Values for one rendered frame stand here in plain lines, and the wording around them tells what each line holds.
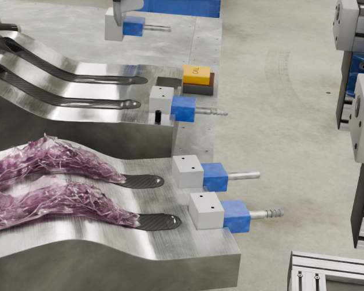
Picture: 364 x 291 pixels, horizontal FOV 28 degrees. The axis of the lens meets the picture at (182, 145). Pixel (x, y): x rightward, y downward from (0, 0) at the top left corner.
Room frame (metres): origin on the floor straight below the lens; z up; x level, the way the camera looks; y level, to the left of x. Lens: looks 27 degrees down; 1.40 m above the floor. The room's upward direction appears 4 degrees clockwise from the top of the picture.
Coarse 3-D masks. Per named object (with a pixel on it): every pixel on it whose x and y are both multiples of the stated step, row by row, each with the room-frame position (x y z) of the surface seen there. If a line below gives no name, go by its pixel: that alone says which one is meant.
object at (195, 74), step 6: (186, 66) 1.44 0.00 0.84; (192, 66) 1.45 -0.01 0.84; (198, 66) 1.45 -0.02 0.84; (204, 66) 1.45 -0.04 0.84; (186, 72) 1.41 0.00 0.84; (192, 72) 1.41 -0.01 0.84; (198, 72) 1.42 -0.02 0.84; (204, 72) 1.42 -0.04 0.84; (186, 78) 1.40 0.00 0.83; (192, 78) 1.40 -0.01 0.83; (198, 78) 1.40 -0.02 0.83; (204, 78) 1.40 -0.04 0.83
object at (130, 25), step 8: (112, 8) 1.43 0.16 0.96; (112, 16) 1.38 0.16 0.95; (128, 16) 1.42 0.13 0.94; (112, 24) 1.38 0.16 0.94; (128, 24) 1.39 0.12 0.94; (136, 24) 1.38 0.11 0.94; (144, 24) 1.40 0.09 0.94; (112, 32) 1.38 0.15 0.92; (120, 32) 1.38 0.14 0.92; (128, 32) 1.39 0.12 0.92; (136, 32) 1.38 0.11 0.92; (112, 40) 1.38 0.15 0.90; (120, 40) 1.38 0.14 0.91
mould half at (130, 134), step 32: (0, 32) 1.30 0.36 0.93; (32, 64) 1.21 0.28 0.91; (64, 64) 1.27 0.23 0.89; (96, 64) 1.30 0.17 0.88; (0, 96) 1.05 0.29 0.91; (96, 96) 1.15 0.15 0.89; (128, 96) 1.15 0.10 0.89; (0, 128) 1.05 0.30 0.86; (32, 128) 1.05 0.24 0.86; (64, 128) 1.05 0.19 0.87; (96, 128) 1.05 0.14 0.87; (128, 128) 1.04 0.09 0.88; (160, 128) 1.04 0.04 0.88
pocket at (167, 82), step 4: (160, 80) 1.25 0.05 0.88; (164, 80) 1.25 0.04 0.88; (168, 80) 1.25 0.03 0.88; (172, 80) 1.25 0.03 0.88; (176, 80) 1.25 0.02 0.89; (180, 80) 1.24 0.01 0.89; (156, 84) 1.23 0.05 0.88; (160, 84) 1.25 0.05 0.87; (164, 84) 1.25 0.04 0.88; (168, 84) 1.25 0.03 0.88; (172, 84) 1.25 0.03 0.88; (176, 84) 1.25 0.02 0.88; (180, 84) 1.24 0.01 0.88; (176, 88) 1.25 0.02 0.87; (180, 88) 1.23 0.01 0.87
